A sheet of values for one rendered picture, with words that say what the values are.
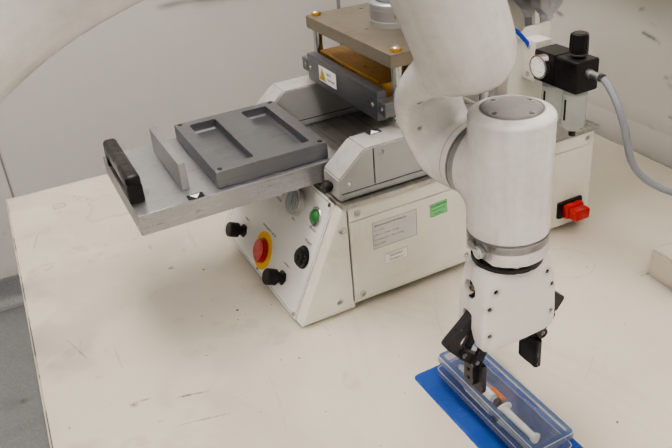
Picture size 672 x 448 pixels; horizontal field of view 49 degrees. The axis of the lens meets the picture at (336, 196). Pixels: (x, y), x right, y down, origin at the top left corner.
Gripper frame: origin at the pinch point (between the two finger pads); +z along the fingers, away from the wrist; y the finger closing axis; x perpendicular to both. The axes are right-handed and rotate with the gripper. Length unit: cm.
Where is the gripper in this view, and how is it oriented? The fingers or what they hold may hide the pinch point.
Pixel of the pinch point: (503, 363)
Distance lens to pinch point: 88.8
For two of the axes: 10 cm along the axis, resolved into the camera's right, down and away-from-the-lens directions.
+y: 8.8, -2.8, 3.7
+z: 0.8, 8.8, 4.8
